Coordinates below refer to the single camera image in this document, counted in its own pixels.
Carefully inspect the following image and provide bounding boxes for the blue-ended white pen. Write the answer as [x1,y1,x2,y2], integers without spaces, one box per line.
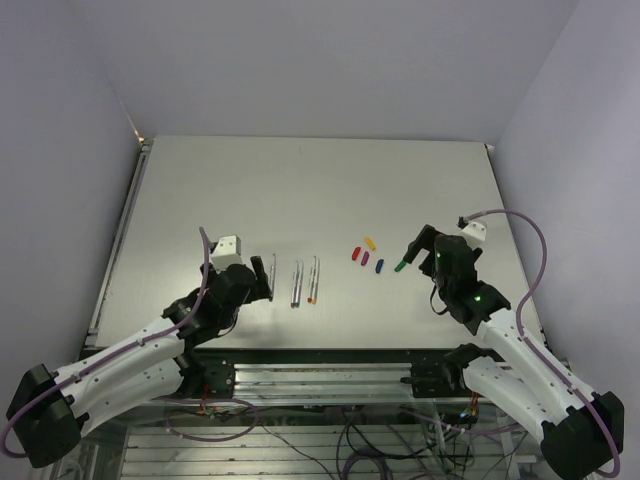
[269,253,277,302]

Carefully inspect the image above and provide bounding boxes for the purple-ended white pen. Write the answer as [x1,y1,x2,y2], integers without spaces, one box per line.
[290,260,300,309]

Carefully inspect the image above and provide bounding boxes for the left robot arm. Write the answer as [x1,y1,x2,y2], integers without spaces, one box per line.
[1,256,272,469]

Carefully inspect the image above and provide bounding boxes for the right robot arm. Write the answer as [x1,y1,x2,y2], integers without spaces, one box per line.
[403,222,625,479]

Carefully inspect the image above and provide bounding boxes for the green-ended white pen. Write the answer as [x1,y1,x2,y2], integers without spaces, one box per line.
[297,261,304,308]

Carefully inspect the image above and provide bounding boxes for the red-ended white pen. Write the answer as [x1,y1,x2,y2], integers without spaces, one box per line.
[307,256,318,304]

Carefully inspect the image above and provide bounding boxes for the yellow-ended white pen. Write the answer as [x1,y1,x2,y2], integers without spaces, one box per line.
[310,257,320,305]

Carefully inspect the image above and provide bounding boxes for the yellow pen cap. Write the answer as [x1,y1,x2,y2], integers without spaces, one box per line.
[364,237,376,251]

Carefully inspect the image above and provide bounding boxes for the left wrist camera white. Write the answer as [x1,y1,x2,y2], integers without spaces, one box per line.
[209,235,244,273]

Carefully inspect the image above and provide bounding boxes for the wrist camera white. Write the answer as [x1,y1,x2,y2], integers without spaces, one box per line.
[457,217,487,250]
[209,235,244,273]

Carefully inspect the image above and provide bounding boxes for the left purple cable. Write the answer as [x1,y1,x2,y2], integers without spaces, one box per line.
[0,225,216,459]

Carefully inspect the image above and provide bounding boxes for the purple cable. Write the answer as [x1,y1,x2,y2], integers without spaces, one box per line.
[0,225,216,459]
[464,208,621,475]

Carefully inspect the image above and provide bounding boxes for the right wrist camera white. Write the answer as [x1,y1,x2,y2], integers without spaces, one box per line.
[457,217,487,250]

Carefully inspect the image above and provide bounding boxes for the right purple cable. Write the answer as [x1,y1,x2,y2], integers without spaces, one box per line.
[464,208,621,475]

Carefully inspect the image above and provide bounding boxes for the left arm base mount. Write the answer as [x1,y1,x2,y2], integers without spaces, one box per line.
[175,351,236,399]

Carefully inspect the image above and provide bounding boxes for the aluminium frame rail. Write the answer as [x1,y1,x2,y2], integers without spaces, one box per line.
[233,363,412,402]

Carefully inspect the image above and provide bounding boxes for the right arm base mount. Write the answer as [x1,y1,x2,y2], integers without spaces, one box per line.
[400,343,502,399]

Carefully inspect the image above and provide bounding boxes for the loose cables under table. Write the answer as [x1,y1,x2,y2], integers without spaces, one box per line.
[164,397,541,480]

